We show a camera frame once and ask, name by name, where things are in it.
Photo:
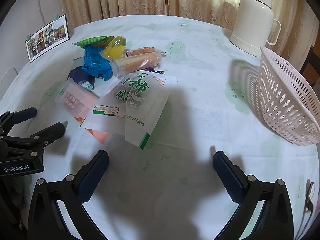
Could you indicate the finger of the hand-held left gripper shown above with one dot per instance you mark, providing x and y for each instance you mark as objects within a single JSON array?
[
  {"x": 53, "y": 131},
  {"x": 22, "y": 113}
]

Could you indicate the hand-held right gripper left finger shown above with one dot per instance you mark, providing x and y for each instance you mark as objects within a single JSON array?
[{"x": 93, "y": 177}]

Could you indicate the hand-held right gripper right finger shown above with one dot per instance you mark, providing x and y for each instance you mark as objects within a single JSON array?
[{"x": 226, "y": 176}]

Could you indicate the translucent pink snack packet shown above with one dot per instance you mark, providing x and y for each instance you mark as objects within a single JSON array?
[{"x": 72, "y": 97}]

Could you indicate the dark navy snack packet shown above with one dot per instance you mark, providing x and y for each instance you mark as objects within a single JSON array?
[{"x": 77, "y": 76}]

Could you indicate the white packet green stripe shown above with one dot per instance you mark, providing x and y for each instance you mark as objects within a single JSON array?
[{"x": 140, "y": 137}]

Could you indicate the blue snack packet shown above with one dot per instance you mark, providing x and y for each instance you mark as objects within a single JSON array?
[{"x": 93, "y": 61}]

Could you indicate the white packet green print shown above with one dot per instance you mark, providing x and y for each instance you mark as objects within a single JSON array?
[{"x": 135, "y": 97}]

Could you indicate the pink plastic basket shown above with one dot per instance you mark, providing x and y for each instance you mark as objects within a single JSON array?
[{"x": 282, "y": 100}]

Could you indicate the green snack packet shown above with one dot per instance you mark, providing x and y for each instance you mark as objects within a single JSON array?
[{"x": 91, "y": 41}]

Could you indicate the yellow jelly cup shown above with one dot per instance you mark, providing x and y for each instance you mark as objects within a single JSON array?
[{"x": 113, "y": 48}]

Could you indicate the large clear sausage packet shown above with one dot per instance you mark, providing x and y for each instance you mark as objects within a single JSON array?
[{"x": 140, "y": 62}]

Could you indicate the dark purple candy wrapper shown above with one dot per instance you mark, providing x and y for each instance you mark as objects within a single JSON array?
[{"x": 156, "y": 70}]

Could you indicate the small orange sausage packet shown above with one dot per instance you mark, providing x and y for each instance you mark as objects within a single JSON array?
[{"x": 142, "y": 51}]

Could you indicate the small binder clip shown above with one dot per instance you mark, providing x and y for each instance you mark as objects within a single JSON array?
[
  {"x": 57, "y": 17},
  {"x": 28, "y": 36}
]

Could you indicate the photo collage board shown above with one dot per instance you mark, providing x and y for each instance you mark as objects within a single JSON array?
[{"x": 47, "y": 38}]

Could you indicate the white thermos jug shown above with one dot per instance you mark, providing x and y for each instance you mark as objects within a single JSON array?
[{"x": 247, "y": 25}]

